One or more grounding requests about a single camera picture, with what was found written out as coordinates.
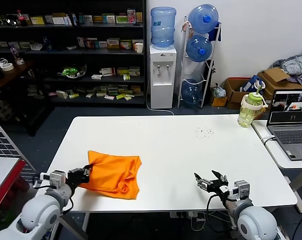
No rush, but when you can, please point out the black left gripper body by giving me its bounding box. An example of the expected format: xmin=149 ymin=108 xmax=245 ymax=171
xmin=67 ymin=168 xmax=90 ymax=187

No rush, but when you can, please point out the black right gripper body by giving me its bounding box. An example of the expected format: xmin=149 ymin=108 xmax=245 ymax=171
xmin=208 ymin=180 xmax=229 ymax=198

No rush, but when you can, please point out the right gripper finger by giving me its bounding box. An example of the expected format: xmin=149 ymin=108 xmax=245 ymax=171
xmin=211 ymin=170 xmax=229 ymax=186
xmin=193 ymin=172 xmax=211 ymax=192

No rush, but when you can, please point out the orange t-shirt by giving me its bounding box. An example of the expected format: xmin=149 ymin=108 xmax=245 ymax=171
xmin=79 ymin=149 xmax=144 ymax=201

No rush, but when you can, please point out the pile of grey clothes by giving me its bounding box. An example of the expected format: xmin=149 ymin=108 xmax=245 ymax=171
xmin=272 ymin=37 xmax=302 ymax=85

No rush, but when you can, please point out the white power strip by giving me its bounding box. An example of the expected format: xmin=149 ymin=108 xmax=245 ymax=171
xmin=169 ymin=211 xmax=207 ymax=232

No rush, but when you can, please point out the dark flat panel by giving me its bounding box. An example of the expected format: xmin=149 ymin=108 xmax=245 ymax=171
xmin=56 ymin=215 xmax=89 ymax=240

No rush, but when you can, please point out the white side table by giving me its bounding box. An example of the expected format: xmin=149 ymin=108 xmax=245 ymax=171
xmin=251 ymin=119 xmax=302 ymax=215

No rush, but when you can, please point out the green lidded drinking bottle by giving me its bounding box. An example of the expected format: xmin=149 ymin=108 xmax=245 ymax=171
xmin=237 ymin=82 xmax=269 ymax=129

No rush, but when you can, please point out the red-edged white cart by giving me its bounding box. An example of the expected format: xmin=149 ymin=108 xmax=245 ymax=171
xmin=0 ymin=156 xmax=37 ymax=240

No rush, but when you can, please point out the small yellow carton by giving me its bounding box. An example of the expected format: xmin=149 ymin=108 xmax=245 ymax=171
xmin=210 ymin=96 xmax=229 ymax=108

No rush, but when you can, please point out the grey laptop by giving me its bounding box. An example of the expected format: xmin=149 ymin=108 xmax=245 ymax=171
xmin=266 ymin=89 xmax=302 ymax=161

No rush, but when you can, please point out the black shelf unit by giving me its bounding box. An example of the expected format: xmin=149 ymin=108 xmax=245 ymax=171
xmin=0 ymin=0 xmax=148 ymax=109

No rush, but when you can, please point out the grey plastic bag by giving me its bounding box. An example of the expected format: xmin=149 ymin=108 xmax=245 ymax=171
xmin=210 ymin=83 xmax=227 ymax=99

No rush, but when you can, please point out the black bowl with green toys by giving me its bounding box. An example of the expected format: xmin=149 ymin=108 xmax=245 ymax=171
xmin=57 ymin=63 xmax=88 ymax=79

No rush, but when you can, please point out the red striped white carton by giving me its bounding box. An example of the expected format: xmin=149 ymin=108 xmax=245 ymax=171
xmin=99 ymin=66 xmax=116 ymax=77

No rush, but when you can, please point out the blue bag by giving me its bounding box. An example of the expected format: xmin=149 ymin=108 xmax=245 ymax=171
xmin=239 ymin=74 xmax=265 ymax=93

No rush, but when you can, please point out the black tripod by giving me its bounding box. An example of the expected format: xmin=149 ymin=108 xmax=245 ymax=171
xmin=203 ymin=59 xmax=217 ymax=108

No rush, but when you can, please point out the white metal jug rack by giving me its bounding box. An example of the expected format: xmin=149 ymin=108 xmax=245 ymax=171
xmin=177 ymin=15 xmax=223 ymax=110

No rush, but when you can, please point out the large open cardboard box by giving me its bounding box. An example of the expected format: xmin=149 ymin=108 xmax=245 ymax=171
xmin=257 ymin=67 xmax=302 ymax=101

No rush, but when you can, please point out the white water dispenser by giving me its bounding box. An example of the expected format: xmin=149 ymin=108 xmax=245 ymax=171
xmin=149 ymin=44 xmax=178 ymax=110

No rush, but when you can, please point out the brown wooden desk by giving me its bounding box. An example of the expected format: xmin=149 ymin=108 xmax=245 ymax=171
xmin=0 ymin=59 xmax=56 ymax=137

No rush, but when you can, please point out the red white medicine box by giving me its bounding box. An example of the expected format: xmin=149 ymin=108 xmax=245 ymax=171
xmin=84 ymin=37 xmax=99 ymax=48

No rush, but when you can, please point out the yellow white medicine box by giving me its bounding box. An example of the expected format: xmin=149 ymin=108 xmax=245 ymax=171
xmin=107 ymin=37 xmax=121 ymax=49

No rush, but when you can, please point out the blue drink bottle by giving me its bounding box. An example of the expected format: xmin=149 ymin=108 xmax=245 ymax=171
xmin=42 ymin=36 xmax=53 ymax=52

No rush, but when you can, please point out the purple drink bottle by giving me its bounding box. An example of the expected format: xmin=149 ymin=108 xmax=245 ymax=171
xmin=10 ymin=44 xmax=25 ymax=66

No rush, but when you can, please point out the teal white medicine box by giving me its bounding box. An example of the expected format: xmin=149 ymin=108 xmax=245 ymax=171
xmin=102 ymin=14 xmax=116 ymax=25

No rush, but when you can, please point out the white carton with brown lid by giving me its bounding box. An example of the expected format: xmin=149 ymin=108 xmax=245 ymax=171
xmin=52 ymin=12 xmax=67 ymax=25

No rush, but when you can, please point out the pink printed tall box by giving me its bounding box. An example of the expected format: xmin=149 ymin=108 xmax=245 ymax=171
xmin=127 ymin=9 xmax=137 ymax=24

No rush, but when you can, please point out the labelled blue water jug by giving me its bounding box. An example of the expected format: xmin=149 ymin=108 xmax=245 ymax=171
xmin=150 ymin=6 xmax=178 ymax=49

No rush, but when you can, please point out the cola bottle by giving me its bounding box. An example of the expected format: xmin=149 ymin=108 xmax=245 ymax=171
xmin=16 ymin=9 xmax=28 ymax=27

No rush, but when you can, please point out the shiny glass bowl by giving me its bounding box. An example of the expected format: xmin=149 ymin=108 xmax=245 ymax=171
xmin=4 ymin=13 xmax=20 ymax=27

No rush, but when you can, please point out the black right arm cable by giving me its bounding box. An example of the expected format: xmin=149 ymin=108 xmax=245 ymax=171
xmin=206 ymin=193 xmax=239 ymax=231

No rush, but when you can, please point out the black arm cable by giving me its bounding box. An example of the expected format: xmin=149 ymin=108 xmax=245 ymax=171
xmin=59 ymin=197 xmax=74 ymax=217
xmin=206 ymin=193 xmax=239 ymax=231

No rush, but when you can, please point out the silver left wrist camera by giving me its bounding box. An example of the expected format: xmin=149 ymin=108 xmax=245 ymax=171
xmin=32 ymin=169 xmax=67 ymax=190

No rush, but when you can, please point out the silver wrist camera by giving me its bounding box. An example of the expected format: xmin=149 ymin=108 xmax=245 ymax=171
xmin=32 ymin=169 xmax=67 ymax=190
xmin=228 ymin=179 xmax=252 ymax=201

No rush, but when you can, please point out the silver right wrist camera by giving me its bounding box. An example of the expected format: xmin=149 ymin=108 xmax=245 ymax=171
xmin=228 ymin=179 xmax=252 ymax=201

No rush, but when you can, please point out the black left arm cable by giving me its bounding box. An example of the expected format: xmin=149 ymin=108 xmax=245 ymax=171
xmin=59 ymin=197 xmax=74 ymax=217

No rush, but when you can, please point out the white laptop cable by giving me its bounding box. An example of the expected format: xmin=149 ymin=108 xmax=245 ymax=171
xmin=262 ymin=134 xmax=277 ymax=146

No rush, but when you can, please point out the white dispenser power cord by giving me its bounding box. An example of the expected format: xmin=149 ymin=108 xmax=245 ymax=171
xmin=146 ymin=82 xmax=176 ymax=116

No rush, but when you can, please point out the white wire grid panel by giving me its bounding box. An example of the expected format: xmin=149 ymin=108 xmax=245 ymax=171
xmin=0 ymin=113 xmax=42 ymax=183

